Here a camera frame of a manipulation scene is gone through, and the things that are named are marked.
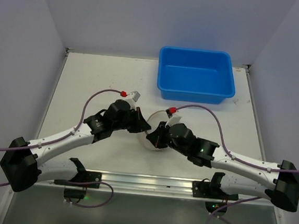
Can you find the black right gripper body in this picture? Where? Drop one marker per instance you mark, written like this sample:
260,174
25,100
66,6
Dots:
161,135

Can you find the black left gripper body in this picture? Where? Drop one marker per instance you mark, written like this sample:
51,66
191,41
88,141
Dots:
135,119

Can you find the white mesh laundry bag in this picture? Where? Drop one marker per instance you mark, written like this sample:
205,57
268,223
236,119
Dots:
153,120

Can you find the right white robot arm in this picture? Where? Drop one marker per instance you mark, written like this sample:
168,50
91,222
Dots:
276,182

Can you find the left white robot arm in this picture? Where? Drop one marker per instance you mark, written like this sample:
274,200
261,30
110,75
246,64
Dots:
29,162

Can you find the blue plastic bin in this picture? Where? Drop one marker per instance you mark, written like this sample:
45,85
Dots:
195,75

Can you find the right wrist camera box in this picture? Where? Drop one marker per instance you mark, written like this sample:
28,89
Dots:
173,116

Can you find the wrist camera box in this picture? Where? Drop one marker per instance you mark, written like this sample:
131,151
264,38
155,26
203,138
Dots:
131,97
173,116

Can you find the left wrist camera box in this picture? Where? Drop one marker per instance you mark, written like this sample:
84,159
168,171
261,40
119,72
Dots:
131,97

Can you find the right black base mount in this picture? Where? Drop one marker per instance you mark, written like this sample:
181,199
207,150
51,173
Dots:
214,198

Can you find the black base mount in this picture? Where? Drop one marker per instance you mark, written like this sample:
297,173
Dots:
214,198
74,190

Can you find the aluminium front rail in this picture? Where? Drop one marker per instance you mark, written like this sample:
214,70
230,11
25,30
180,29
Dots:
143,182

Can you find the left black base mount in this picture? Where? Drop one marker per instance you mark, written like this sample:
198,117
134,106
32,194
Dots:
74,190

